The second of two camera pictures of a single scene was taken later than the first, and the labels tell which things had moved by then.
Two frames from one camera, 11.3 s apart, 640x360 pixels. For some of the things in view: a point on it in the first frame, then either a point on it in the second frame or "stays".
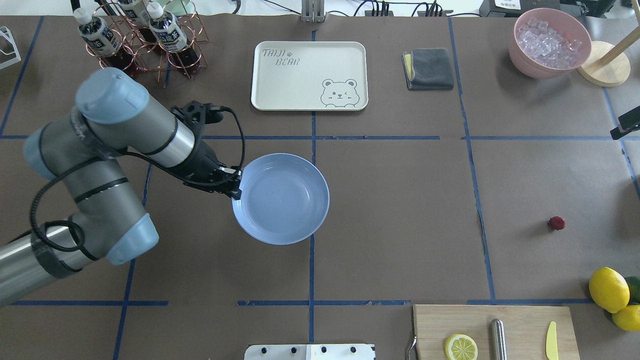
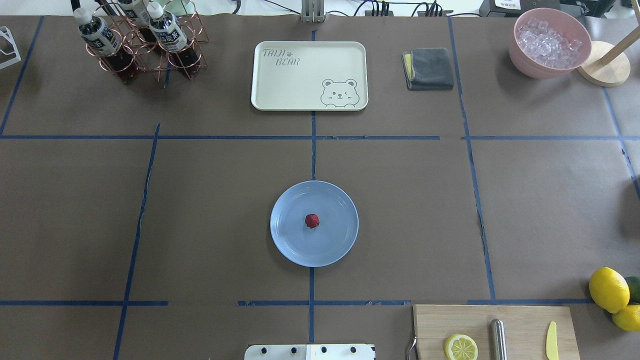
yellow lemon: x=609 y=289 stays
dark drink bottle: x=135 y=13 stays
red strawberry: x=557 y=222 -> x=312 y=220
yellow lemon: x=628 y=318 stays
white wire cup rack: x=9 y=53 stays
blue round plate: x=284 y=199 -> x=324 y=245
